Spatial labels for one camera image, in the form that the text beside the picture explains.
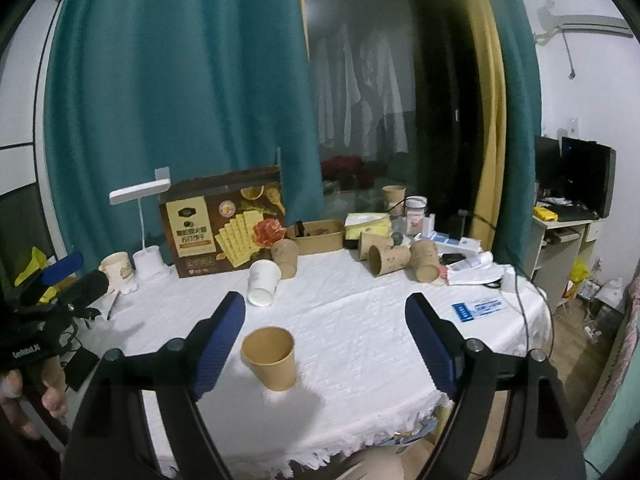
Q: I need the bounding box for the brown paper cup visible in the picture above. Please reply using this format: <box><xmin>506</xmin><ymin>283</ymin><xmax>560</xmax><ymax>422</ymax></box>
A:
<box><xmin>241</xmin><ymin>326</ymin><xmax>296</xmax><ymax>391</ymax></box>

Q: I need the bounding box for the left hand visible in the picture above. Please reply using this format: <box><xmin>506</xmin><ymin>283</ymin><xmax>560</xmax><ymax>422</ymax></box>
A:
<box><xmin>1</xmin><ymin>356</ymin><xmax>68</xmax><ymax>440</ymax></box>

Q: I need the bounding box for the yellow plastic bag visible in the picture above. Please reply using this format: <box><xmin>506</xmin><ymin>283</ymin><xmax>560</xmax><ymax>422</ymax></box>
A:
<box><xmin>14</xmin><ymin>247</ymin><xmax>58</xmax><ymax>304</ymax></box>

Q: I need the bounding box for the cream printed mug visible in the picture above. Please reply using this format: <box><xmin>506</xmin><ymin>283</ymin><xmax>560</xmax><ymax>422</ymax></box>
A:
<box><xmin>99</xmin><ymin>252</ymin><xmax>138</xmax><ymax>295</ymax></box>

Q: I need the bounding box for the white desk lamp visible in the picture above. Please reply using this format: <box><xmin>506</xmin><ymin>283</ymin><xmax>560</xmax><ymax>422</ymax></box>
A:
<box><xmin>108</xmin><ymin>170</ymin><xmax>171</xmax><ymax>282</ymax></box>

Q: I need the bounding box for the blue white leaflet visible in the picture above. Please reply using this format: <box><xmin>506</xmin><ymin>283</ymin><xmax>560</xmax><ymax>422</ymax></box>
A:
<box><xmin>452</xmin><ymin>298</ymin><xmax>504</xmax><ymax>323</ymax></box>

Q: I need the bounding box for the white papers pile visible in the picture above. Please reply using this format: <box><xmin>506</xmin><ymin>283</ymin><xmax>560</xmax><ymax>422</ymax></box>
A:
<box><xmin>445</xmin><ymin>252</ymin><xmax>512</xmax><ymax>286</ymax></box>

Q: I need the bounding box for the white computer desk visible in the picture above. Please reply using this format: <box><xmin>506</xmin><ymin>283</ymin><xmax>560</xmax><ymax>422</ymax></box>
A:
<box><xmin>524</xmin><ymin>217</ymin><xmax>605</xmax><ymax>308</ymax></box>

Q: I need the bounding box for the teal right curtain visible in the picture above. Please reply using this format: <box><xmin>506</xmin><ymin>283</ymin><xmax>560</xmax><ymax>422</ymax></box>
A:
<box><xmin>489</xmin><ymin>0</ymin><xmax>541</xmax><ymax>271</ymax></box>

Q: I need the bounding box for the teal curtain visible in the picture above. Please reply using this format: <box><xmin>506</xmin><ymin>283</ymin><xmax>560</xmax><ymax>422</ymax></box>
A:
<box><xmin>44</xmin><ymin>0</ymin><xmax>323</xmax><ymax>268</ymax></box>
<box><xmin>489</xmin><ymin>0</ymin><xmax>541</xmax><ymax>271</ymax></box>

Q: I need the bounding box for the brown biscuit box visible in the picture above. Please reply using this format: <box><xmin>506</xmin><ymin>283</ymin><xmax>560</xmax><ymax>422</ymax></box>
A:
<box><xmin>160</xmin><ymin>166</ymin><xmax>286</xmax><ymax>278</ymax></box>

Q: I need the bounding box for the lying brown cup right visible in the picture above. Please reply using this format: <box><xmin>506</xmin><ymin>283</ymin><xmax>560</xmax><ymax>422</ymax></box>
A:
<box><xmin>410</xmin><ymin>240</ymin><xmax>440</xmax><ymax>283</ymax></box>

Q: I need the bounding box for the lying brown cup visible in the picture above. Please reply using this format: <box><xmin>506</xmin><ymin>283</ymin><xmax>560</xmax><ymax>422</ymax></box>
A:
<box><xmin>410</xmin><ymin>240</ymin><xmax>440</xmax><ymax>283</ymax></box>
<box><xmin>368</xmin><ymin>246</ymin><xmax>411</xmax><ymax>276</ymax></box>
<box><xmin>358</xmin><ymin>232</ymin><xmax>394</xmax><ymax>261</ymax></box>

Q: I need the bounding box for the white tablecloth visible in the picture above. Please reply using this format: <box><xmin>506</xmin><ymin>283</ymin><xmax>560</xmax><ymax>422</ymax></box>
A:
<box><xmin>74</xmin><ymin>246</ymin><xmax>554</xmax><ymax>480</ymax></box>

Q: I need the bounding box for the white paper cup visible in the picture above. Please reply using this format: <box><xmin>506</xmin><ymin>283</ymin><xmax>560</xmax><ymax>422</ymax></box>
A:
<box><xmin>247</xmin><ymin>259</ymin><xmax>281</xmax><ymax>308</ymax></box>

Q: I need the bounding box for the yellow curtain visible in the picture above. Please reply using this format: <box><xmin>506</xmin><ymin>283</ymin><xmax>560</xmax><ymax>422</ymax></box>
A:
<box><xmin>463</xmin><ymin>0</ymin><xmax>506</xmax><ymax>252</ymax></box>

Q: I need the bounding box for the yellow object on desk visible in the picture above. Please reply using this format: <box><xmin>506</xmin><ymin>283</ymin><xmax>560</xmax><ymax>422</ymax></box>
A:
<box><xmin>533</xmin><ymin>206</ymin><xmax>559</xmax><ymax>222</ymax></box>

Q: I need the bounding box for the lying brown cup front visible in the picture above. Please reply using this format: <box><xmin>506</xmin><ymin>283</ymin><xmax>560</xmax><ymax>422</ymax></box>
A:
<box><xmin>368</xmin><ymin>246</ymin><xmax>411</xmax><ymax>276</ymax></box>

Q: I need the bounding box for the small white bottle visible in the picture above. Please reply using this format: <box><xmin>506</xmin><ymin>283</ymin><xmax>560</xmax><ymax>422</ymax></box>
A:
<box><xmin>422</xmin><ymin>214</ymin><xmax>435</xmax><ymax>238</ymax></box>

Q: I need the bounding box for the upright cup near box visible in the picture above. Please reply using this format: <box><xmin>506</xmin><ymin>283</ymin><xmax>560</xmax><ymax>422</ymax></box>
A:
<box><xmin>270</xmin><ymin>238</ymin><xmax>299</xmax><ymax>280</ymax></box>

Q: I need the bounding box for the lying brown cup back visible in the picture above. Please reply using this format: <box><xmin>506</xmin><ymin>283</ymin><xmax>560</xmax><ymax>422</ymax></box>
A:
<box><xmin>358</xmin><ymin>232</ymin><xmax>394</xmax><ymax>261</ymax></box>

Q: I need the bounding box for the clear jar white lid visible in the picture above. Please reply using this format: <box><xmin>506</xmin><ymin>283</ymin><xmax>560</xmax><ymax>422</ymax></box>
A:
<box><xmin>405</xmin><ymin>195</ymin><xmax>427</xmax><ymax>236</ymax></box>

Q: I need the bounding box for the black monitor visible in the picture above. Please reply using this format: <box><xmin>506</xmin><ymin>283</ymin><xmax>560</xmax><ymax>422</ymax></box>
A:
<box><xmin>535</xmin><ymin>136</ymin><xmax>616</xmax><ymax>222</ymax></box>

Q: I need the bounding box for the yellow tissue pack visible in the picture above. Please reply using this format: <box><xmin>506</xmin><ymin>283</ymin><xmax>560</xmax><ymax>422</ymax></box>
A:
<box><xmin>344</xmin><ymin>212</ymin><xmax>392</xmax><ymax>240</ymax></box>

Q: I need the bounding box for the brown cup at window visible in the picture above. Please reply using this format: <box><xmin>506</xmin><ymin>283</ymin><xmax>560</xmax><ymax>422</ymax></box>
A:
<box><xmin>382</xmin><ymin>184</ymin><xmax>406</xmax><ymax>218</ymax></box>

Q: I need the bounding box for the brown cardboard tray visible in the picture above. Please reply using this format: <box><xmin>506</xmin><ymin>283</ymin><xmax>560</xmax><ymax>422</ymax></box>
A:
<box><xmin>288</xmin><ymin>219</ymin><xmax>344</xmax><ymax>256</ymax></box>

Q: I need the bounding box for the teal left curtain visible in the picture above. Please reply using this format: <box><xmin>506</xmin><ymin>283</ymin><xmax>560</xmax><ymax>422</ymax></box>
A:
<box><xmin>44</xmin><ymin>0</ymin><xmax>323</xmax><ymax>268</ymax></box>

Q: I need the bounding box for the white air conditioner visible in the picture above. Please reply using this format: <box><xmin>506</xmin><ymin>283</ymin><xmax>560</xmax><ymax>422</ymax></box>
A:
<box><xmin>534</xmin><ymin>0</ymin><xmax>634</xmax><ymax>46</ymax></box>

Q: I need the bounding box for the black cable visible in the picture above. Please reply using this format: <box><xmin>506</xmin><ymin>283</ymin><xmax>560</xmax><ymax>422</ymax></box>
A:
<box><xmin>456</xmin><ymin>209</ymin><xmax>558</xmax><ymax>361</ymax></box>

